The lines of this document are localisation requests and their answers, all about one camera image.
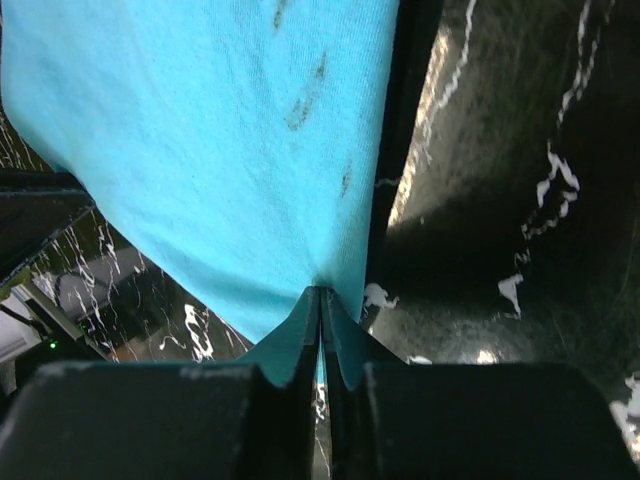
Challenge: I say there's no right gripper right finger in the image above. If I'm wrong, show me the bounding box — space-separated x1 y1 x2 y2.
320 288 400 479

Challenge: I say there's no cyan t shirt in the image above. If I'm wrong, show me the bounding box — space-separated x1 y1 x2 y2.
1 1 399 342

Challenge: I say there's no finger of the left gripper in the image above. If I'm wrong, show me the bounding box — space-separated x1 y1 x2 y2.
1 169 94 286

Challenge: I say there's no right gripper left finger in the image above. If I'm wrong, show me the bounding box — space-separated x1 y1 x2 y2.
237 287 320 479

